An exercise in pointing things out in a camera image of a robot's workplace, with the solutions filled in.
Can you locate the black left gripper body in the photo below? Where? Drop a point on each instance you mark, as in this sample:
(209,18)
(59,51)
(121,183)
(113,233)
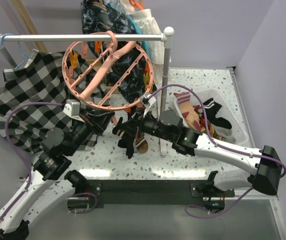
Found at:
(80,132)

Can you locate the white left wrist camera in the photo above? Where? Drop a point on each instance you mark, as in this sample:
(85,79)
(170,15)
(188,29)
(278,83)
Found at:
(72,109)

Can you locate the white garment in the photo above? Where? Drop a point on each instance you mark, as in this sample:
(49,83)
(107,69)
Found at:
(147,24)

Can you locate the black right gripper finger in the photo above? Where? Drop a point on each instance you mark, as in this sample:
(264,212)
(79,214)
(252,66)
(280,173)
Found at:
(132,128)
(141,116)

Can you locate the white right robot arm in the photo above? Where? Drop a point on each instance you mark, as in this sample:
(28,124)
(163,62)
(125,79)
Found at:
(260,169)

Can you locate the brown striped sock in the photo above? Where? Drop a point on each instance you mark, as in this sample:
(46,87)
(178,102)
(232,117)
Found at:
(141,145)

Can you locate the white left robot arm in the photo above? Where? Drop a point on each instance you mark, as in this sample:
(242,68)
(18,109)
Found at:
(52,163)

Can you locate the beige sock purple stripes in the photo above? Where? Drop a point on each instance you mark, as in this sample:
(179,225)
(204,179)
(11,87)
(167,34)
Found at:
(188,111)

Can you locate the white plastic basket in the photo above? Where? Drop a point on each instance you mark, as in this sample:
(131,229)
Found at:
(222,123)

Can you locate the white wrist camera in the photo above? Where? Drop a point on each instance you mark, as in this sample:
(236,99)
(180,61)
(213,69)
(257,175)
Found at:
(72,109)
(148,101)

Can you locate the black striped sock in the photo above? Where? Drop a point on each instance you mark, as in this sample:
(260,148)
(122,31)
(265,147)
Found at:
(122,128)
(126,142)

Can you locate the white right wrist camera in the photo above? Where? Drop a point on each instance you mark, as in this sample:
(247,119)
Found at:
(148,101)

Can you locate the dark blue patterned garment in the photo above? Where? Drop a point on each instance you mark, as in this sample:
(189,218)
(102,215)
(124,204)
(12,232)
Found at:
(99,17)

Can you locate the black white checkered shirt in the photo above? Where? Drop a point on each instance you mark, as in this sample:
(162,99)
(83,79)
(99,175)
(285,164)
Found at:
(28,100)

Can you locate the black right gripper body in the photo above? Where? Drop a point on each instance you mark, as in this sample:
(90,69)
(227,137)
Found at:
(151,126)

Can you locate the wooden frame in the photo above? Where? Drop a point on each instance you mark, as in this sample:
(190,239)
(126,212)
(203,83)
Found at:
(25,17)

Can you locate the yellow sock with pattern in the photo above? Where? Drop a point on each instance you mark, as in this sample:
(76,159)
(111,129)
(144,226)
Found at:
(146,78)

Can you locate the teal garment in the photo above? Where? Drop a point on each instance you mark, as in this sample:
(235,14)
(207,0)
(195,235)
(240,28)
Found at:
(129,16)

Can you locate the orange plastic hanger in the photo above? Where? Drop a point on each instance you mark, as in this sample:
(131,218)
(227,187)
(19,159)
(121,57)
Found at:
(137,4)

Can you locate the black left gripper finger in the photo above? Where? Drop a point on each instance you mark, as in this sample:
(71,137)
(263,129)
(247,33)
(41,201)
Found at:
(102,125)
(93,117)

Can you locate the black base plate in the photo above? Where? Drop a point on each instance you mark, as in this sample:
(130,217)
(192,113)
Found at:
(148,192)

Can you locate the pink round clip hanger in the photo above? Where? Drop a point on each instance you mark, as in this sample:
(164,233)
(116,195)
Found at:
(117,45)

